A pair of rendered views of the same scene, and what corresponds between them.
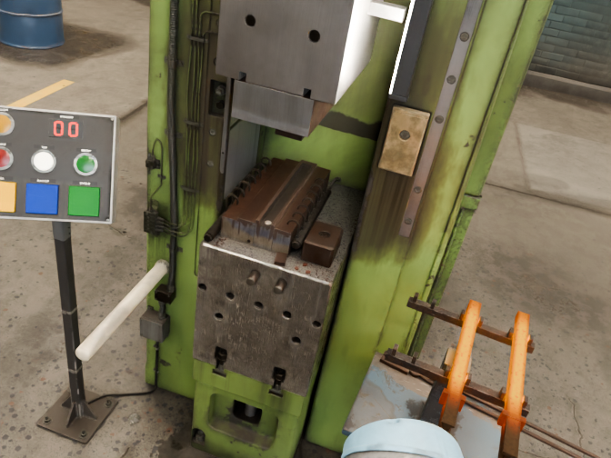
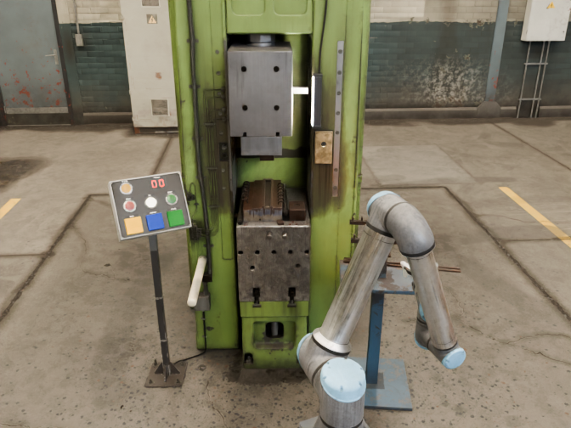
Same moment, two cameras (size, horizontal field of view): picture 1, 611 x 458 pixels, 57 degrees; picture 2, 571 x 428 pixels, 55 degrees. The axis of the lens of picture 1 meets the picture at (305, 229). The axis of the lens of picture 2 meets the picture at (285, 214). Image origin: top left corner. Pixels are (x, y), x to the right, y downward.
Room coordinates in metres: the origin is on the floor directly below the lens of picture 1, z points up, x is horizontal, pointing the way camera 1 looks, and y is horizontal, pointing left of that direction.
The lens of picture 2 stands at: (-1.28, 0.56, 2.07)
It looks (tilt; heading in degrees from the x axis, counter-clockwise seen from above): 23 degrees down; 348
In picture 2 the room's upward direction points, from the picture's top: straight up
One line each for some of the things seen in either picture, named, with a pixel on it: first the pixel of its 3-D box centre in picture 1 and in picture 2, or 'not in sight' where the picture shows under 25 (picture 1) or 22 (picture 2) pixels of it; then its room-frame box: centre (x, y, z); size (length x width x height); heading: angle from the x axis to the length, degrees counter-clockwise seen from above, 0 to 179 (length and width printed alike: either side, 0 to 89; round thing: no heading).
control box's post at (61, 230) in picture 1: (68, 303); (158, 293); (1.30, 0.69, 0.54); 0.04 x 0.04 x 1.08; 79
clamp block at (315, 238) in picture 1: (322, 243); (296, 211); (1.29, -0.05, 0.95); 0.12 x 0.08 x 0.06; 169
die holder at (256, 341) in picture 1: (285, 271); (274, 241); (1.47, 0.04, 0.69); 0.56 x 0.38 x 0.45; 169
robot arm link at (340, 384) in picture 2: not in sight; (341, 390); (0.11, 0.07, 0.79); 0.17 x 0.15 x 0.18; 7
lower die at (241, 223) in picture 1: (280, 198); (263, 199); (1.47, 0.09, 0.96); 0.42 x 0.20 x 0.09; 169
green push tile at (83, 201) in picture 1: (84, 201); (175, 217); (1.19, 0.57, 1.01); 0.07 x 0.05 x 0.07; 104
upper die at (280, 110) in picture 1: (297, 84); (262, 134); (1.47, 0.09, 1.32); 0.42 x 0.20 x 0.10; 169
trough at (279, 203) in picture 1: (289, 191); (268, 192); (1.47, 0.07, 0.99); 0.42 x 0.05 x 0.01; 169
